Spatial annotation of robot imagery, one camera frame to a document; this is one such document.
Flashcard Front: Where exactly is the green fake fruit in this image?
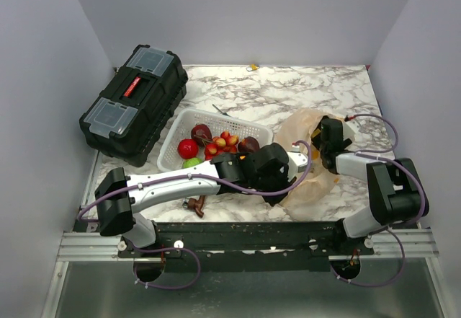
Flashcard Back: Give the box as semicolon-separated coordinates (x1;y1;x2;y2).
182;157;202;169

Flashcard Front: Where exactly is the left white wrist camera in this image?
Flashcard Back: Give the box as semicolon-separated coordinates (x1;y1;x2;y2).
287;144;311;180

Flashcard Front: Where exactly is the red fake apple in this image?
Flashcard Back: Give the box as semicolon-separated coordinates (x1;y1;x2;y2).
191;124;212;146

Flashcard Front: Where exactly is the brown faucet tap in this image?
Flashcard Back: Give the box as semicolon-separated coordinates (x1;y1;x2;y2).
182;195;206;218

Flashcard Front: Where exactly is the red fake tomato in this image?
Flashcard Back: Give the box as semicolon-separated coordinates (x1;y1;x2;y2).
177;138;199;159

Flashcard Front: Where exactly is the small grey hex key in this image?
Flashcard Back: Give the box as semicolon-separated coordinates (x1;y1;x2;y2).
212;104;230;117

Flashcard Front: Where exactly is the white plastic basket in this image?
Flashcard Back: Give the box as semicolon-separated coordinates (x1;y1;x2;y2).
157;108;273;172

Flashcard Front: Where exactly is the red fake cherry bunch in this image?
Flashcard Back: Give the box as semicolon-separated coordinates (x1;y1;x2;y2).
204;131;240;161

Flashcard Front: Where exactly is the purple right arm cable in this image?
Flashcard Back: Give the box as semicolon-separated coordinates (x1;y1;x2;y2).
329;112;429;287

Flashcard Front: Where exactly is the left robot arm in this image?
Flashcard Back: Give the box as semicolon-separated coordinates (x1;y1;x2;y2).
94;143;297;257

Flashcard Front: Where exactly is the black mounting rail base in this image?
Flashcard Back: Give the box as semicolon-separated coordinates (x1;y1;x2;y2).
113;222;373;279

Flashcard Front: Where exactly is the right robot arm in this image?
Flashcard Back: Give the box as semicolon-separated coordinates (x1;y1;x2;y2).
312;116;429;255

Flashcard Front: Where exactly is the aluminium rail extrusion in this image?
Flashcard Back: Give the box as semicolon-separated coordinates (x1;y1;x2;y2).
58;229;439;262

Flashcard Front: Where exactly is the dark maroon fake fruit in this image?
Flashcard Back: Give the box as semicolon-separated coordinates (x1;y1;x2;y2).
237;136;260;153

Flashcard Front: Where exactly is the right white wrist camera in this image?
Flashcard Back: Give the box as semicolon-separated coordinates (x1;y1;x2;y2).
342;120;359;141

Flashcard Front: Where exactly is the orange translucent plastic bag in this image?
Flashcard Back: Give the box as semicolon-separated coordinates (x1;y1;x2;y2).
274;108;346;221

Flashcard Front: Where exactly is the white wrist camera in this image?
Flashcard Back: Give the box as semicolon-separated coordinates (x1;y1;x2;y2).
342;120;359;141
287;144;311;180

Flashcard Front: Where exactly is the black plastic toolbox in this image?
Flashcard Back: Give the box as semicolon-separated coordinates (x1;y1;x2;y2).
79;45;188;167

